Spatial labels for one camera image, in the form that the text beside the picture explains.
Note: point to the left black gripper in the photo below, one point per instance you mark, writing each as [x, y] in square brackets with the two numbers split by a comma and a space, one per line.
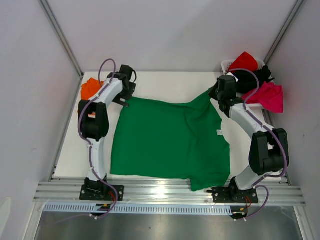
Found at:
[117, 99]

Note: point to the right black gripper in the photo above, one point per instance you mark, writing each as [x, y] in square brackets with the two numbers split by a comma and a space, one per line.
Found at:
[215, 92]

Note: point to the green t shirt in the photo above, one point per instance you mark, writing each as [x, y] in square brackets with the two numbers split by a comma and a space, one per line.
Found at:
[165, 140]

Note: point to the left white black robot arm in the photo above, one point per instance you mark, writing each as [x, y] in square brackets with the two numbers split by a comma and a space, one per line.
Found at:
[93, 121]

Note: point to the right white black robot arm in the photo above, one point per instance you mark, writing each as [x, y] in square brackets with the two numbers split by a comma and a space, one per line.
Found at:
[269, 152]

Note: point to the black t shirt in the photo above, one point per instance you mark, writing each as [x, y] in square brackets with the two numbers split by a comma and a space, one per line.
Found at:
[247, 82]

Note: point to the white plastic basket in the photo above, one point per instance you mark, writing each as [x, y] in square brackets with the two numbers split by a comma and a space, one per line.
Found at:
[225, 68]

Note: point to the orange folded t shirt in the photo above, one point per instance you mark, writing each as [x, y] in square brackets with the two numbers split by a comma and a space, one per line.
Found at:
[90, 89]

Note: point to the red t shirt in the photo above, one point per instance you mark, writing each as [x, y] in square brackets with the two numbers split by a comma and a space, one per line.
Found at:
[245, 61]

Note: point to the magenta t shirt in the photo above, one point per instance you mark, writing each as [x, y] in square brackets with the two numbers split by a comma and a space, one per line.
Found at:
[270, 96]

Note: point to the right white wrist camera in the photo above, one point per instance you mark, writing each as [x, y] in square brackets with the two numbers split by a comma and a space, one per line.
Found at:
[231, 74]

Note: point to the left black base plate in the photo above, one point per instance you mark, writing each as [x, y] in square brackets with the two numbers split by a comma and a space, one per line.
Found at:
[87, 194]

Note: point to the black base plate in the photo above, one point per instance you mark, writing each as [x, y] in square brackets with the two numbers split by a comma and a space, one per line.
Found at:
[87, 194]
[226, 195]

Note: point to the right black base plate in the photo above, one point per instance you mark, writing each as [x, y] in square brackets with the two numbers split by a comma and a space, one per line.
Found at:
[226, 195]

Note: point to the white slotted cable duct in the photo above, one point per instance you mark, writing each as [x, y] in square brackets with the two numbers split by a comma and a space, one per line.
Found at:
[130, 208]

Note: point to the aluminium mounting rail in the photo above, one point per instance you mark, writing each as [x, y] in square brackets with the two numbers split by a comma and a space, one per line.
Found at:
[163, 192]

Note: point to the left aluminium frame post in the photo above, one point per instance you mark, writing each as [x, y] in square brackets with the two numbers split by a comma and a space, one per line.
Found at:
[53, 21]

